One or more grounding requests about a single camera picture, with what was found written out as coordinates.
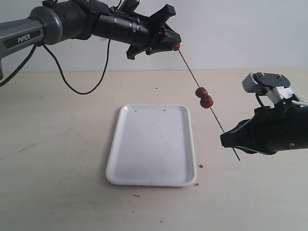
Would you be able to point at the left grey black robot arm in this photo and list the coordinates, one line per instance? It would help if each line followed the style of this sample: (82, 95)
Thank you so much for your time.
(54, 22)

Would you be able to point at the thin metal skewer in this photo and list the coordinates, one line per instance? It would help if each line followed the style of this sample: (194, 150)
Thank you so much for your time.
(198, 85)

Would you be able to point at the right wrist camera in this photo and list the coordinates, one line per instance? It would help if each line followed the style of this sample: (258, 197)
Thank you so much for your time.
(274, 86)

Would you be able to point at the white rectangular plastic tray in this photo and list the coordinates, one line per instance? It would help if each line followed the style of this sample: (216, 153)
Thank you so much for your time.
(152, 146)

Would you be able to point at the right grey black robot arm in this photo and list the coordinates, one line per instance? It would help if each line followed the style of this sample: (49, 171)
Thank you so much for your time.
(301, 126)

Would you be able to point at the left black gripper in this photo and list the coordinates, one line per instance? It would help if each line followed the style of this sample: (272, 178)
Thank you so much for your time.
(149, 34)

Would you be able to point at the red ball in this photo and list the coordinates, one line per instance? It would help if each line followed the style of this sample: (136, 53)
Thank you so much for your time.
(175, 46)
(206, 101)
(201, 92)

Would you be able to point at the red ball bottom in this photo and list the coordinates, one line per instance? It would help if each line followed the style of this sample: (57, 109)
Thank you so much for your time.
(206, 101)

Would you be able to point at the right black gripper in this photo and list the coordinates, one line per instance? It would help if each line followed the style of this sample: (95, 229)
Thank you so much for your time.
(269, 131)

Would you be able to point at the red ball top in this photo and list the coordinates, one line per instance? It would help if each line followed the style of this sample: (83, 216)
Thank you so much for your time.
(175, 46)

